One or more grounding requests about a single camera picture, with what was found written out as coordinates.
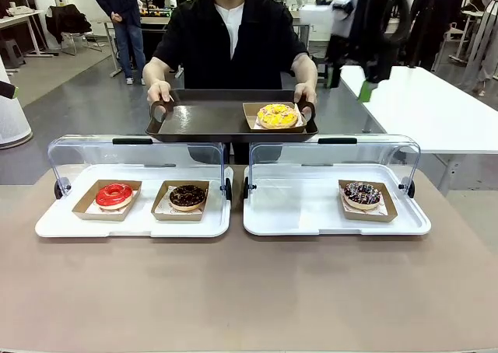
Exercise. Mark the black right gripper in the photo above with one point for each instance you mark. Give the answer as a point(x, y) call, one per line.
point(369, 53)

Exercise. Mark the yellow sprinkled donut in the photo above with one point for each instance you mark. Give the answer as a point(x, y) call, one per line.
point(268, 117)

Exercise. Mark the cardboard box of yellow donut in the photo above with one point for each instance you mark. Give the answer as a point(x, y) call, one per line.
point(249, 114)

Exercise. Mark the dark brown serving tray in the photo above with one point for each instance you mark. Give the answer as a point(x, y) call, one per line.
point(210, 119)

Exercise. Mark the cardboard box of chocolate donut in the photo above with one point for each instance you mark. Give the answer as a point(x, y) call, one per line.
point(161, 212)

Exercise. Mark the chocolate donut with nuts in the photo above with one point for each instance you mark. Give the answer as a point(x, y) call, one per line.
point(186, 198)

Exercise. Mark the person's right forearm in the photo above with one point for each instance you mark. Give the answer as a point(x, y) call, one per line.
point(153, 71)

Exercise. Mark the person's left forearm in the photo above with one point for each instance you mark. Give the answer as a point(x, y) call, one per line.
point(307, 69)

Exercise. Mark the cardboard box of sprinkle donut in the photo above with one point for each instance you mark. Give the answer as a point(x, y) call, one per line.
point(385, 213)

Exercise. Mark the cardboard box of red donut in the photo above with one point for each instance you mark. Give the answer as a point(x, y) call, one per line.
point(83, 209)

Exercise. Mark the red glazed donut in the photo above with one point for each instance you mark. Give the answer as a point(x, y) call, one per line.
point(105, 199)

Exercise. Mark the person in black shirt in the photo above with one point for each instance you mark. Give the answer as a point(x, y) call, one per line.
point(202, 46)

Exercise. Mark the person's left hand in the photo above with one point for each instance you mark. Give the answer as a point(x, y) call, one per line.
point(305, 91)

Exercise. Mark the person's right hand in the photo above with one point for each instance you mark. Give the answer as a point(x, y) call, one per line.
point(159, 90)

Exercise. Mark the white cylindrical air purifier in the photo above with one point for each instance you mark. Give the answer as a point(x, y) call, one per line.
point(11, 119)

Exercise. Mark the grey stool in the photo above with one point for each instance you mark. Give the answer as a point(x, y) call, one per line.
point(11, 51)

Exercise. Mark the clear display cover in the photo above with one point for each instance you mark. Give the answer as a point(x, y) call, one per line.
point(132, 151)
point(334, 152)

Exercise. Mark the white background desk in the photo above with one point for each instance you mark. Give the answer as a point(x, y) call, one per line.
point(19, 16)

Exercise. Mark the white side table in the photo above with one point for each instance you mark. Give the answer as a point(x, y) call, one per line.
point(428, 112)

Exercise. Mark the black jacket on chair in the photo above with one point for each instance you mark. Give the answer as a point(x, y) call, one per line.
point(68, 20)

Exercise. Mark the bystander in black clothes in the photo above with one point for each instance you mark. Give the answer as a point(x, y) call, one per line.
point(435, 22)

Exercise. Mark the bystander in blue jeans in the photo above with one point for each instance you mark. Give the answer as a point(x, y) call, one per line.
point(124, 30)

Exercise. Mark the white display tray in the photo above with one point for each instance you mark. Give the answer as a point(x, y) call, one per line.
point(295, 213)
point(186, 228)

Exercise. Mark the metal frame chair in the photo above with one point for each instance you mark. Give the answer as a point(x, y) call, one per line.
point(89, 44)

